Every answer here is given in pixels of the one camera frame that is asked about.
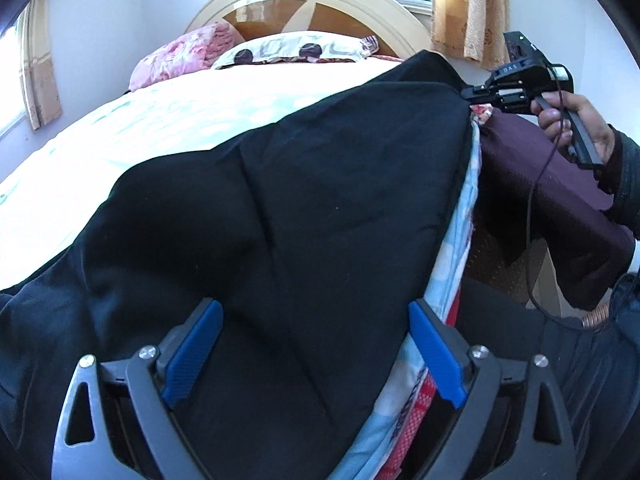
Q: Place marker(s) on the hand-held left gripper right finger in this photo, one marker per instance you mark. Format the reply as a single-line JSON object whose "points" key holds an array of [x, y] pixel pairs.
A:
{"points": [[435, 350]]}

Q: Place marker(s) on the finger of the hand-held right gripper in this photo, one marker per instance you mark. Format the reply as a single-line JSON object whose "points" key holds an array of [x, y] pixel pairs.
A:
{"points": [[477, 93]]}

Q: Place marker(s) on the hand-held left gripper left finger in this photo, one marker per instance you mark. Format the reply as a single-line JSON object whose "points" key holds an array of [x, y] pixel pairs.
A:
{"points": [[192, 355]]}

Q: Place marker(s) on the black pants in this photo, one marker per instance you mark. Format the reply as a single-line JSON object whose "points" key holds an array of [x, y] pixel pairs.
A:
{"points": [[300, 210]]}

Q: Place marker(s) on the person's right forearm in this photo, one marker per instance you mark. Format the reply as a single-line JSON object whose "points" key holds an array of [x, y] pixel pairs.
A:
{"points": [[625, 175]]}

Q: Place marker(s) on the person's right hand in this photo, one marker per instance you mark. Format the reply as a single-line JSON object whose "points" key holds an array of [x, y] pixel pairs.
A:
{"points": [[550, 120]]}

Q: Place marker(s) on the dark purple cloth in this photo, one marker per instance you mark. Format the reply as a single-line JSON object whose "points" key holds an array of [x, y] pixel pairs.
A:
{"points": [[550, 210]]}

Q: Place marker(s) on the person's dark clothing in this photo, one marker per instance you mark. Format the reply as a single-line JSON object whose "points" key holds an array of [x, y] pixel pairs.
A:
{"points": [[600, 385]]}

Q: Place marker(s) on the printed white pillow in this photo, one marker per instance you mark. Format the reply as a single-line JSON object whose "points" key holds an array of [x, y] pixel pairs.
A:
{"points": [[280, 47]]}

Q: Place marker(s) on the printed blue pink bed sheet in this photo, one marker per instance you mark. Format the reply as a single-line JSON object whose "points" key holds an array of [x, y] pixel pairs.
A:
{"points": [[200, 110]]}

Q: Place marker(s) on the pink floral blanket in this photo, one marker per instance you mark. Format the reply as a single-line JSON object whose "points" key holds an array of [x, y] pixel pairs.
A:
{"points": [[175, 55]]}

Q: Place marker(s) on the sliding window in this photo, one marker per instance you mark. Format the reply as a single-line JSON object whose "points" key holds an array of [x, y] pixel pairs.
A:
{"points": [[10, 85]]}

